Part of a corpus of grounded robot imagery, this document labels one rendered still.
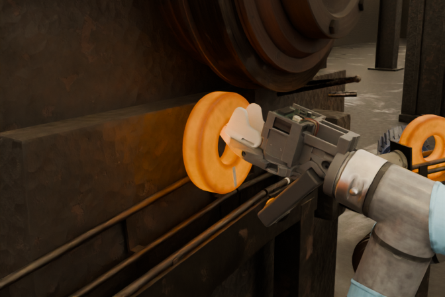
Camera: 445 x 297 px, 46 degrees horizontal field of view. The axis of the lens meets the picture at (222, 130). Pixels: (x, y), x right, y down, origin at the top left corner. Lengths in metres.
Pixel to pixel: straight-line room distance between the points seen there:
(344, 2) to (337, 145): 0.33
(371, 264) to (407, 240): 0.06
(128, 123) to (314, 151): 0.27
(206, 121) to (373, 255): 0.28
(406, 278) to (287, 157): 0.20
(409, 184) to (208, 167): 0.27
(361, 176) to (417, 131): 0.64
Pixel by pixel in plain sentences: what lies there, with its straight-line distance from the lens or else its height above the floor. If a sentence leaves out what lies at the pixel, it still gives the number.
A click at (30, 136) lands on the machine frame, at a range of 0.67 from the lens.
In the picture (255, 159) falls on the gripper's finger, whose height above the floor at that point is 0.82.
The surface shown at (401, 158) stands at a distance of 1.26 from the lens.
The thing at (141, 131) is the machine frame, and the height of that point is 0.84.
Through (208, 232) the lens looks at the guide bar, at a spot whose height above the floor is 0.69.
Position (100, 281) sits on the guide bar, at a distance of 0.75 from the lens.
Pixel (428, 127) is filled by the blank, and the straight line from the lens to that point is 1.30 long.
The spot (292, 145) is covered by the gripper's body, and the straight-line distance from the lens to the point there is 0.68.
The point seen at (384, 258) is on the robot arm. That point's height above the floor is 0.73.
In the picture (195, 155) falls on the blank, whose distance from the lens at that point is 0.73.
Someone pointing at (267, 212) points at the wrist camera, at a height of 0.74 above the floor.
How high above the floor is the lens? 1.02
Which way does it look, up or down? 13 degrees down
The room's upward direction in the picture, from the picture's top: straight up
